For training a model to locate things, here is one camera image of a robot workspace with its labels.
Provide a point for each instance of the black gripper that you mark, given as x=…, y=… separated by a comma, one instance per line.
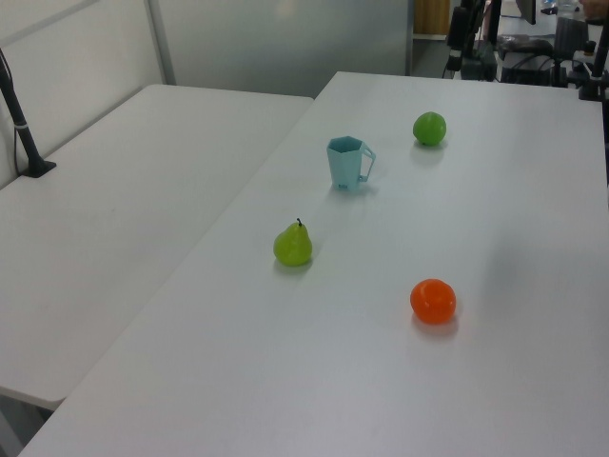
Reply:
x=458, y=27

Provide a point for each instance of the light blue hexagonal mug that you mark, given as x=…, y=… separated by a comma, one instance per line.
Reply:
x=345, y=164

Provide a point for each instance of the black equipment box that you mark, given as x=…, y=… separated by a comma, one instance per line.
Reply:
x=479, y=64

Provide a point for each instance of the wooden cabinet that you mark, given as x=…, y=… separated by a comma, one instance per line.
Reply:
x=430, y=16

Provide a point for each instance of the green toy apple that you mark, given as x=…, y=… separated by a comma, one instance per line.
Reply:
x=429, y=128

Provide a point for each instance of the dark computer monitor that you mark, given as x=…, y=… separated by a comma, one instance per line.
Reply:
x=526, y=10

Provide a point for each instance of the black ribbed device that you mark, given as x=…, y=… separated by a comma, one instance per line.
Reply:
x=571, y=38

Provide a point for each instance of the black clamp stand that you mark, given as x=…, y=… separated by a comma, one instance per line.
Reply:
x=595, y=81

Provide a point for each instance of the orange toy fruit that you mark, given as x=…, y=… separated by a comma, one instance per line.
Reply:
x=433, y=301

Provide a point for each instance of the green toy pear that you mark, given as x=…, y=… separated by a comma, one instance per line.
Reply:
x=292, y=247

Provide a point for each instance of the black camera stand pole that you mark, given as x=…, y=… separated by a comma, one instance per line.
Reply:
x=23, y=133

